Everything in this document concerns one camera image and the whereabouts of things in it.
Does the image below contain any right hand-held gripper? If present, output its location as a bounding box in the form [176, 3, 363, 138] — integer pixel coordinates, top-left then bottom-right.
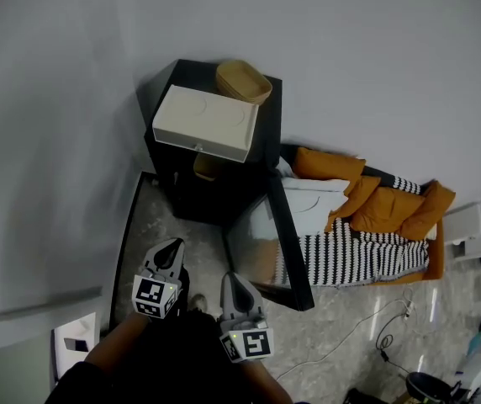
[217, 272, 276, 365]

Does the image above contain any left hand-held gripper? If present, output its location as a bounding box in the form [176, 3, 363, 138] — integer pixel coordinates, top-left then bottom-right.
[132, 237, 186, 321]

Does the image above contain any black fridge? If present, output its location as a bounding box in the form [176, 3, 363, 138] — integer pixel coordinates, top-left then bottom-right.
[137, 59, 284, 227]

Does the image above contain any yellow wooden container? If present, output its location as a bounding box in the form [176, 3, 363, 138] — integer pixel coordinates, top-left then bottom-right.
[193, 153, 219, 182]

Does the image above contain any person's left forearm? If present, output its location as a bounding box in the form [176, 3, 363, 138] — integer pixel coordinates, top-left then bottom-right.
[83, 311, 151, 374]

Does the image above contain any person's right forearm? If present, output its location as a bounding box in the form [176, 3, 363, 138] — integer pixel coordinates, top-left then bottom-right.
[240, 359, 295, 404]

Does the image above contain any person's grey shoe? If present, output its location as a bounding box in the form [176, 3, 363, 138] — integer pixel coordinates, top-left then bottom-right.
[189, 293, 209, 313]

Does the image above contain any black framed glass door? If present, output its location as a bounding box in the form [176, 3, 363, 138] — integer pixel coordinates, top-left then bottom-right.
[222, 173, 315, 313]

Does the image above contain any person's black clothing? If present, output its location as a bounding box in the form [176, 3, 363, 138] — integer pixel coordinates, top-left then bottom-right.
[45, 266, 267, 404]

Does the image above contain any white pillow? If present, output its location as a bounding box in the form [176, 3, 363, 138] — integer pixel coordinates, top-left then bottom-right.
[281, 176, 352, 234]

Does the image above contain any white paper box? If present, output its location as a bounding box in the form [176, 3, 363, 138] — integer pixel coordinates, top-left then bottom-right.
[52, 311, 99, 383]

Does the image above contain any black white striped blanket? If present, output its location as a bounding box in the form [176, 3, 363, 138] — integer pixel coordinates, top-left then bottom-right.
[274, 215, 431, 288]

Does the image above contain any white drawer box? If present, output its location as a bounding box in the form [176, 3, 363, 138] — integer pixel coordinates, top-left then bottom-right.
[151, 84, 260, 164]

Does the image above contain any orange cushion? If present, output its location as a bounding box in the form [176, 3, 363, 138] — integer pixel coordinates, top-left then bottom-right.
[324, 175, 383, 233]
[348, 186, 427, 236]
[292, 146, 367, 183]
[399, 180, 457, 240]

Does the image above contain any stack of wooden bowls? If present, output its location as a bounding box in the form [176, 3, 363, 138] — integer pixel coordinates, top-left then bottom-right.
[215, 59, 273, 104]

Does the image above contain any orange sofa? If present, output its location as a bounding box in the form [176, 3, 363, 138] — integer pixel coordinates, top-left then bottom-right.
[281, 144, 446, 288]

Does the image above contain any black white striped cushion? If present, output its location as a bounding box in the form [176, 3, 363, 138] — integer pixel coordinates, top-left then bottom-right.
[390, 175, 423, 196]

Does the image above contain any black round bowl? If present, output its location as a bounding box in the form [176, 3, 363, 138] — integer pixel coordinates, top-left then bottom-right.
[404, 370, 452, 404]

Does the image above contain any white floor cable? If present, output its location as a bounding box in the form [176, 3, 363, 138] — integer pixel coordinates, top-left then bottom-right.
[275, 287, 416, 383]

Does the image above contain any black floor cable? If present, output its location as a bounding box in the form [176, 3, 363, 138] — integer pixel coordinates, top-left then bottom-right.
[375, 332, 412, 375]

